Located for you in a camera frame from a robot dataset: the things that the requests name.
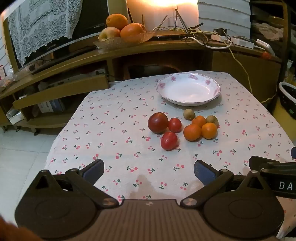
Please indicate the beige crumpled cloth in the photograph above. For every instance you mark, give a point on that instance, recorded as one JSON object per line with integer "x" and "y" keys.
{"x": 268, "y": 30}

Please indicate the large orange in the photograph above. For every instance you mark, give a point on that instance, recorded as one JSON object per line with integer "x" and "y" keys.
{"x": 116, "y": 21}
{"x": 132, "y": 32}

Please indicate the large dark red tomato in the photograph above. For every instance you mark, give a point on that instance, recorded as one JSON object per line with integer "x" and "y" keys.
{"x": 158, "y": 122}

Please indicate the small orange tangerine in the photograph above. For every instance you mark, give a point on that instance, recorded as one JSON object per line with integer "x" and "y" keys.
{"x": 192, "y": 132}
{"x": 209, "y": 131}
{"x": 198, "y": 120}

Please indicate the black power adapter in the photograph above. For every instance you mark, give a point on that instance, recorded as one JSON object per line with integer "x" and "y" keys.
{"x": 220, "y": 31}

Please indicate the silver media player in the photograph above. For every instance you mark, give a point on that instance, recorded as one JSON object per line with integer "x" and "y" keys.
{"x": 76, "y": 75}

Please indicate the wooden television stand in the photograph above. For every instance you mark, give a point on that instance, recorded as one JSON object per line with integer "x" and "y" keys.
{"x": 138, "y": 50}

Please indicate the small red tomato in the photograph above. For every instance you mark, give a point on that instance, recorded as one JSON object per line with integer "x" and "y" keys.
{"x": 169, "y": 141}
{"x": 175, "y": 125}

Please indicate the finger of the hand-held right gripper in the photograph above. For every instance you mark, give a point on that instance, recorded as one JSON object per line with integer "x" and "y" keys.
{"x": 259, "y": 162}
{"x": 294, "y": 153}

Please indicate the cherry print tablecloth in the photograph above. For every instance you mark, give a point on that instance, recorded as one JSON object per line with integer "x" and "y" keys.
{"x": 115, "y": 129}

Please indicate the black basket with white rim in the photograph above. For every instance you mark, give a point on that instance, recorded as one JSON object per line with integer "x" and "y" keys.
{"x": 289, "y": 97}

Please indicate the black router with antennas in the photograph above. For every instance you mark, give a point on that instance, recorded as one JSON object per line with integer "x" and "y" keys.
{"x": 166, "y": 34}

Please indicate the brown kiwi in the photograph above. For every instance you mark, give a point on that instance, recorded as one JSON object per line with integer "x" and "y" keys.
{"x": 189, "y": 114}
{"x": 212, "y": 118}

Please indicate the white floral plate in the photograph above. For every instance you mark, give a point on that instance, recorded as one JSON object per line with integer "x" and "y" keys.
{"x": 187, "y": 90}

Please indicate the blue and white box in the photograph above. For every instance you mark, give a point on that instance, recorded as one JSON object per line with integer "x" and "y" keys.
{"x": 52, "y": 105}

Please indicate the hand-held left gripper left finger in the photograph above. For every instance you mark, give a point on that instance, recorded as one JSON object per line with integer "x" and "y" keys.
{"x": 93, "y": 171}

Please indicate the white rectangular device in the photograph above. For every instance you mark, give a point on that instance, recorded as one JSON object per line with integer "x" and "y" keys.
{"x": 241, "y": 42}

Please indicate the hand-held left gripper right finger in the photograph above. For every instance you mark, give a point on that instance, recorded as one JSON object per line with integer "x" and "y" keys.
{"x": 203, "y": 173}

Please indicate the small red ball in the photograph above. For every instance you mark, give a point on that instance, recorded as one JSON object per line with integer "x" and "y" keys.
{"x": 266, "y": 55}

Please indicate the glass fruit dish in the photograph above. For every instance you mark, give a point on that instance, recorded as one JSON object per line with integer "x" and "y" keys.
{"x": 115, "y": 43}

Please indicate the black television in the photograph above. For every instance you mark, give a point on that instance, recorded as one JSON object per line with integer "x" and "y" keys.
{"x": 92, "y": 20}

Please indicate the white lace cloth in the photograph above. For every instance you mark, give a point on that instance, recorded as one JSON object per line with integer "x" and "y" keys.
{"x": 41, "y": 25}

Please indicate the wooden rack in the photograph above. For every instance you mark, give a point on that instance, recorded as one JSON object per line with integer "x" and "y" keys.
{"x": 285, "y": 14}

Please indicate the stack of white sheets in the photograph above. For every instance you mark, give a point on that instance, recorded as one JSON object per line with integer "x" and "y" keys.
{"x": 223, "y": 17}

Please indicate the yellow-red apple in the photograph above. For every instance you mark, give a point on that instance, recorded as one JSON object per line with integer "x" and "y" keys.
{"x": 108, "y": 34}

